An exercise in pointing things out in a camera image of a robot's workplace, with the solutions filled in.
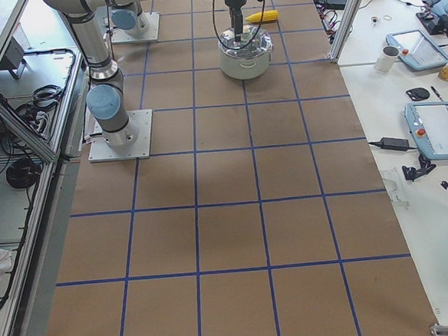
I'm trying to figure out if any glass pot lid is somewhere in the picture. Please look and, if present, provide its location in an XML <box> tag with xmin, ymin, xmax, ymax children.
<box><xmin>219</xmin><ymin>25</ymin><xmax>273</xmax><ymax>59</ymax></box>

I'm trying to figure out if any yellow corn cob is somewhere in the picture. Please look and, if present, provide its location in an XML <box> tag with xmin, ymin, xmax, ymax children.
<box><xmin>245</xmin><ymin>9</ymin><xmax>279</xmax><ymax>24</ymax></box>

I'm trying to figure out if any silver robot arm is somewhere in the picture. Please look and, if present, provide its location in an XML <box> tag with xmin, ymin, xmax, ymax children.
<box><xmin>111</xmin><ymin>2</ymin><xmax>150</xmax><ymax>38</ymax></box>
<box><xmin>42</xmin><ymin>0</ymin><xmax>247</xmax><ymax>147</ymax></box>

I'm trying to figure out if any white mug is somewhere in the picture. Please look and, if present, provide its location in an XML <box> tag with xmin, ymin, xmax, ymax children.
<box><xmin>374</xmin><ymin>45</ymin><xmax>400</xmax><ymax>73</ymax></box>

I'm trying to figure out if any far blue teach pendant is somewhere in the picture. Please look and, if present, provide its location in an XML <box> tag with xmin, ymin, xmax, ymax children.
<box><xmin>386</xmin><ymin>29</ymin><xmax>448</xmax><ymax>71</ymax></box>

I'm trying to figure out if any blue teach pendant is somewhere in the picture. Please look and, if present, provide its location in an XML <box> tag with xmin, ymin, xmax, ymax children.
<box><xmin>404</xmin><ymin>101</ymin><xmax>448</xmax><ymax>160</ymax></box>
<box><xmin>386</xmin><ymin>29</ymin><xmax>448</xmax><ymax>71</ymax></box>

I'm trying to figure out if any black power adapter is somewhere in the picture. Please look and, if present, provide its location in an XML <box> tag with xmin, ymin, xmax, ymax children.
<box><xmin>379</xmin><ymin>137</ymin><xmax>411</xmax><ymax>152</ymax></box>

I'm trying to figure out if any black round disc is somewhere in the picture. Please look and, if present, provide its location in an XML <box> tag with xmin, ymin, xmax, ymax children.
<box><xmin>406</xmin><ymin>87</ymin><xmax>430</xmax><ymax>101</ymax></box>

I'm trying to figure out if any brown grid table mat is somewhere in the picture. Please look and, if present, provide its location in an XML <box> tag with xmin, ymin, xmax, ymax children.
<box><xmin>47</xmin><ymin>0</ymin><xmax>435</xmax><ymax>336</ymax></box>

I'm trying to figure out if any near blue teach pendant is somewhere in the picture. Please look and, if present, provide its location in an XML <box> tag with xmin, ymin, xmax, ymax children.
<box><xmin>404</xmin><ymin>101</ymin><xmax>448</xmax><ymax>160</ymax></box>

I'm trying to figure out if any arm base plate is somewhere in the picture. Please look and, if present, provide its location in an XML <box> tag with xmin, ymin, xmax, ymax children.
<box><xmin>111</xmin><ymin>12</ymin><xmax>160</xmax><ymax>44</ymax></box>
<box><xmin>89</xmin><ymin>109</ymin><xmax>153</xmax><ymax>163</ymax></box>

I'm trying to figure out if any aluminium frame post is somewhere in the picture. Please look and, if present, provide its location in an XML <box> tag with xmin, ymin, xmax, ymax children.
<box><xmin>328</xmin><ymin>0</ymin><xmax>361</xmax><ymax>63</ymax></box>

